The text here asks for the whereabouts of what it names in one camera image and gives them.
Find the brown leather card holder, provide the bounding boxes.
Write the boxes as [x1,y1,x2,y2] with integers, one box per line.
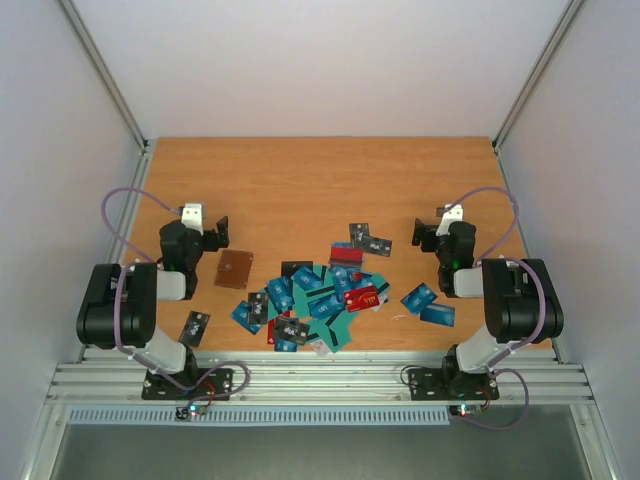
[214,249,253,289]

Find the teal striped card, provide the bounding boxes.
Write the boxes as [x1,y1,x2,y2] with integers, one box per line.
[293,265,391,320]

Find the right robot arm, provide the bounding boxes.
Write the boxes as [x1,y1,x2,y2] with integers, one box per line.
[401,219,564,401]

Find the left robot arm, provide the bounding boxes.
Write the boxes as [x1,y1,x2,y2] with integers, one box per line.
[76,216,230,398]

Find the black VIP card top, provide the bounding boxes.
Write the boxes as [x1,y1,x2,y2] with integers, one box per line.
[355,235,392,257]

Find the black vip card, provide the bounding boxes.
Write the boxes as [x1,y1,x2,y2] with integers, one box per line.
[179,311,210,348]
[274,316,310,345]
[247,291,269,325]
[355,235,392,257]

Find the black card top upper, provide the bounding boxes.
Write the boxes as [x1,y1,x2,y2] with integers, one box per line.
[349,223,370,248]

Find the blue card right upper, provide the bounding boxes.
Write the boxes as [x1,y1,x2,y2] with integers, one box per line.
[401,283,437,315]

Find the black plain card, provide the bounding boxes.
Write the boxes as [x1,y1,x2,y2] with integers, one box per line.
[281,261,313,278]

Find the blue card left edge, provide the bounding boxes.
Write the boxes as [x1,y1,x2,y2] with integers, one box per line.
[230,301,262,335]

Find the blue card far right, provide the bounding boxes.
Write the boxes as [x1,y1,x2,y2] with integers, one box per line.
[420,303,455,328]

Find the dark red card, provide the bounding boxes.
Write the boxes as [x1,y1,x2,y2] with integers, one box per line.
[329,246,363,268]

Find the blue card pile centre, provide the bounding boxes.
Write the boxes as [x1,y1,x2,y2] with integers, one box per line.
[267,276,294,314]

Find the red gold VIP card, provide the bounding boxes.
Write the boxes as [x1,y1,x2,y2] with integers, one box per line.
[344,285,380,313]

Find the black VIP card far left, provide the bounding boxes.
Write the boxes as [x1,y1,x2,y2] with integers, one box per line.
[179,311,210,348]

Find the black VIP card bottom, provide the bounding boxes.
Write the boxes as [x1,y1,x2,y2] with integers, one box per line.
[274,316,310,345]

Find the teal card pile bottom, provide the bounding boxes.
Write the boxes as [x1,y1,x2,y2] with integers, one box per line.
[306,320,352,353]

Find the left controller board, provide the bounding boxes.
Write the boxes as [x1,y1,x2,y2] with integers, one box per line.
[174,405,208,421]

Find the controller board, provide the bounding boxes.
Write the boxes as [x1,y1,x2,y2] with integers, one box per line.
[449,403,487,418]
[174,405,208,421]

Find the right controller board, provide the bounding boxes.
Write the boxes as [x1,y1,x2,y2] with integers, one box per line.
[449,403,487,418]

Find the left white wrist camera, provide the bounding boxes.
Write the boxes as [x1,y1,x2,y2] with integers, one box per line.
[180,203,205,235]

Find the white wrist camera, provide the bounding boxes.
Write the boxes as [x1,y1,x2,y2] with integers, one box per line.
[180,203,205,235]
[436,204,464,237]

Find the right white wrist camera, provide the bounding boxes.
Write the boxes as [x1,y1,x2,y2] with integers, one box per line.
[436,204,464,237]

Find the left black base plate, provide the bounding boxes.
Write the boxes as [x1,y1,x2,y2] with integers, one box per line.
[141,368,235,401]

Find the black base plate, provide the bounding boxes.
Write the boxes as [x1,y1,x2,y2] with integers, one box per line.
[141,368,235,401]
[407,367,500,402]

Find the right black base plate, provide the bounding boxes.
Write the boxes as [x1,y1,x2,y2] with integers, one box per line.
[407,367,500,402]

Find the grey slotted cable duct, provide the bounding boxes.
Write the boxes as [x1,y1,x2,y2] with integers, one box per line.
[67,405,450,427]

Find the aluminium frame rails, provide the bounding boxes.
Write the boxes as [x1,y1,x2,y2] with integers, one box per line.
[46,349,595,406]

